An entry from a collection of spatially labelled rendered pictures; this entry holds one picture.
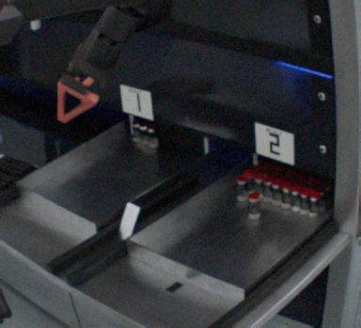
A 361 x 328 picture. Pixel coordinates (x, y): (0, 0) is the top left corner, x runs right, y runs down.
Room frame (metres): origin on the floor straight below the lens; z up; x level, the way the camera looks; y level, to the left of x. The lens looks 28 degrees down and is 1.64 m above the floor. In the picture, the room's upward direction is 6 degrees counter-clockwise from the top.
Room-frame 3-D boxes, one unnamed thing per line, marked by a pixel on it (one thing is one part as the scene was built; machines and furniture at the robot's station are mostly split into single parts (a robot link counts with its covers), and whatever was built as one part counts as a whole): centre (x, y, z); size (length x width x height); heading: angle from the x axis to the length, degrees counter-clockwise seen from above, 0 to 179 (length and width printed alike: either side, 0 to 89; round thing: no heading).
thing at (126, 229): (1.09, 0.14, 0.91); 0.14 x 0.03 x 0.06; 135
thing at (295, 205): (1.18, -0.18, 0.91); 0.18 x 0.02 x 0.05; 46
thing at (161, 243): (1.10, -0.10, 0.90); 0.34 x 0.26 x 0.04; 136
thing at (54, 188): (1.33, 0.14, 0.90); 0.34 x 0.26 x 0.04; 136
